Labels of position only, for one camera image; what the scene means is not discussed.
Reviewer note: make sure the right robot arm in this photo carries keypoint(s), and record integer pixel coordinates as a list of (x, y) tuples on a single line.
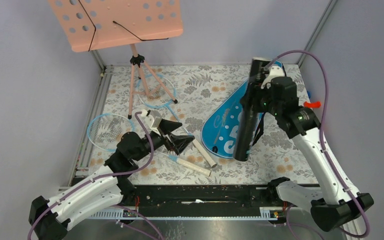
[(339, 201)]

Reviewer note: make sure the blue racket cover bag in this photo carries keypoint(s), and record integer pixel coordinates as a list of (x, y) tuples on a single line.
[(220, 131)]

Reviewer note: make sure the blue racket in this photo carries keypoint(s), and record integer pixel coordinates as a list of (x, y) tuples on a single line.
[(158, 98), (106, 130)]

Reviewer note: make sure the pink music stand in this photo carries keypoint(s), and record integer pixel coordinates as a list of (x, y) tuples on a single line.
[(99, 24)]

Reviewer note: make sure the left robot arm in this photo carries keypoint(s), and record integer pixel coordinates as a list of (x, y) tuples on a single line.
[(52, 218)]

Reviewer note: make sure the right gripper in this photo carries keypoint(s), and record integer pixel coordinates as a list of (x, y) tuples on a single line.
[(263, 88)]

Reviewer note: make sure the red clip on wall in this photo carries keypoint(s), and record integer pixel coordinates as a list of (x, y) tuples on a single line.
[(312, 105)]

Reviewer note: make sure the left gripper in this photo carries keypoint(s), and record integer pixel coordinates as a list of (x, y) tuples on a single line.
[(178, 142)]

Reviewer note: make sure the black front rail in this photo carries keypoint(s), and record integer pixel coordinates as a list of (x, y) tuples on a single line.
[(202, 201)]

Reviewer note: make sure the black shuttlecock tube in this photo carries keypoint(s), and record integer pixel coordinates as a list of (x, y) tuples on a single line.
[(250, 127)]

